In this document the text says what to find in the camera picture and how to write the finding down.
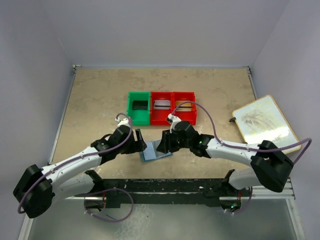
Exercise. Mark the gold card in bin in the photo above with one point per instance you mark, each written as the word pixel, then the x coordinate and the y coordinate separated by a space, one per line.
pixel 183 106

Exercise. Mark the red bin middle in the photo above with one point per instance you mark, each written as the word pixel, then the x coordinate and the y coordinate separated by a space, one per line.
pixel 159 117

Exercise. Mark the green bin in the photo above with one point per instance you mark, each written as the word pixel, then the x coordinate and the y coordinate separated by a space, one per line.
pixel 139 117

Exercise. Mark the red bin right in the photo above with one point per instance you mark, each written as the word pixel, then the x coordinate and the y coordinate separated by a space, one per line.
pixel 191 117

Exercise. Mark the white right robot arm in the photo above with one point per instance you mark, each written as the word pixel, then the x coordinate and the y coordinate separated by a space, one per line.
pixel 267 166

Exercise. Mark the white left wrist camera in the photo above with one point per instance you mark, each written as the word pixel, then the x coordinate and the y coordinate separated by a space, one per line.
pixel 124 122

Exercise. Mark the blue leather card holder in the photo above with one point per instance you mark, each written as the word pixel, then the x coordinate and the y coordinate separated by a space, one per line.
pixel 151 154

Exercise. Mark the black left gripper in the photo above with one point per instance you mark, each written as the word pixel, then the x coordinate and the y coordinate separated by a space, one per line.
pixel 136 146

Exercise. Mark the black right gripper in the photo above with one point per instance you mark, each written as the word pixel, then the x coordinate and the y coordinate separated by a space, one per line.
pixel 166 145

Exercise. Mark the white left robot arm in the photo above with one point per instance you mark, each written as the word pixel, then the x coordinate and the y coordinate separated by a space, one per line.
pixel 40 187

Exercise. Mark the red bin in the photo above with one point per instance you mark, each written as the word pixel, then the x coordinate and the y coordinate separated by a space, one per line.
pixel 159 117
pixel 191 117

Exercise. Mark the black card in bin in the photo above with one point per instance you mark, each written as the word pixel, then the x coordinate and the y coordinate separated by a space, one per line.
pixel 140 105

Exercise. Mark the silver card in bin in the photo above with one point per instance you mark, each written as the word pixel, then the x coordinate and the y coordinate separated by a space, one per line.
pixel 162 104

